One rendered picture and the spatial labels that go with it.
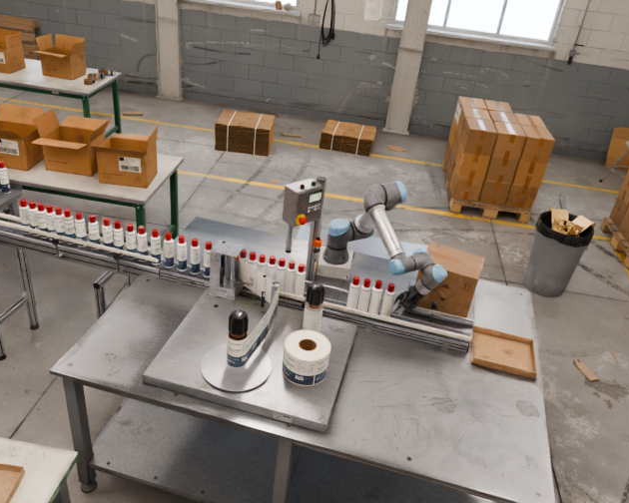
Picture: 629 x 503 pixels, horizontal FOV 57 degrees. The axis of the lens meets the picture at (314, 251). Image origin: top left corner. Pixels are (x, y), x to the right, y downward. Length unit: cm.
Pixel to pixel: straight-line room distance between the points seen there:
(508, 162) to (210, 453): 417
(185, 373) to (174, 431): 72
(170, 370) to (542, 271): 341
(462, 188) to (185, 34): 435
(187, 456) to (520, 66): 648
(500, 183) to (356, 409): 401
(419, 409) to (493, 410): 33
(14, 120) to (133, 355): 257
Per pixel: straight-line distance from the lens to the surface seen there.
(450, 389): 278
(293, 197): 276
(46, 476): 244
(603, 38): 833
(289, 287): 299
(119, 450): 321
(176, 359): 266
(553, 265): 509
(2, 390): 397
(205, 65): 848
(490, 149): 602
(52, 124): 468
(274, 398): 249
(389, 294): 288
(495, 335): 316
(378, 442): 247
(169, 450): 318
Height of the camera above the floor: 268
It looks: 32 degrees down
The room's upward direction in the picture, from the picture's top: 7 degrees clockwise
